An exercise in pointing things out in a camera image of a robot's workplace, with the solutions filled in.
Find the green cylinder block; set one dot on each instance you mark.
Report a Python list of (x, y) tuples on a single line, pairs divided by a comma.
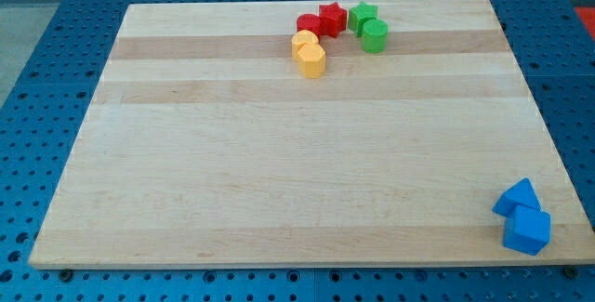
[(374, 36)]

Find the blue triangle block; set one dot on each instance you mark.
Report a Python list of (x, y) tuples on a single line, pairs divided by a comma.
[(520, 194)]

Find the green star block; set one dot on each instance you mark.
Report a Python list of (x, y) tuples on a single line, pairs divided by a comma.
[(359, 15)]

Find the red star block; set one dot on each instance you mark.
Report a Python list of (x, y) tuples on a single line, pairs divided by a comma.
[(333, 19)]

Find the yellow hexagon block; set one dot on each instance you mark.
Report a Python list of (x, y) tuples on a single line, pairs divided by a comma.
[(311, 61)]

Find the wooden board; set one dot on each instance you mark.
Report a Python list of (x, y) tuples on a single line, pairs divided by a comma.
[(204, 147)]

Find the blue cube block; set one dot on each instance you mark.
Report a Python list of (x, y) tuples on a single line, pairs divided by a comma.
[(527, 230)]

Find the red cylinder block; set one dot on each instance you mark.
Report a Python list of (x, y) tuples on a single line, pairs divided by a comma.
[(309, 22)]

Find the yellow heart block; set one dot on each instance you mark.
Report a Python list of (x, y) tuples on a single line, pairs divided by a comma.
[(300, 39)]

